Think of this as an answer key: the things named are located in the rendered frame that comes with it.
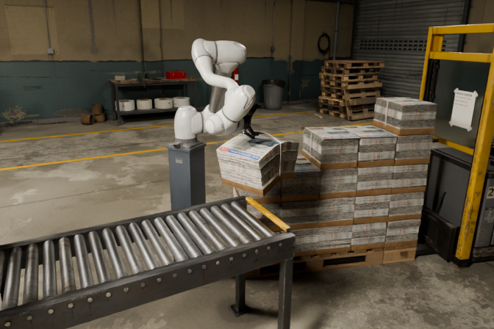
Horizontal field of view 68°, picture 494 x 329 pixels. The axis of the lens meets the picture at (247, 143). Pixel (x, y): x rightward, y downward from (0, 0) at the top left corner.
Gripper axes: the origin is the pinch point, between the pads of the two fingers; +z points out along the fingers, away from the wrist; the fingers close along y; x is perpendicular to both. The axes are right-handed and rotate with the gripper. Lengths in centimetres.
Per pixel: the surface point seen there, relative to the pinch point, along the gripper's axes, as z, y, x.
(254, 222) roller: -18, 51, 15
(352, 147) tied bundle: 86, 24, 20
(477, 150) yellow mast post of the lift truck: 142, 19, 90
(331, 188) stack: 77, 55, 12
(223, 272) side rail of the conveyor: -52, 61, 24
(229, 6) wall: 545, -153, -523
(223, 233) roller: -37, 53, 10
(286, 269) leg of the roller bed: -20, 67, 38
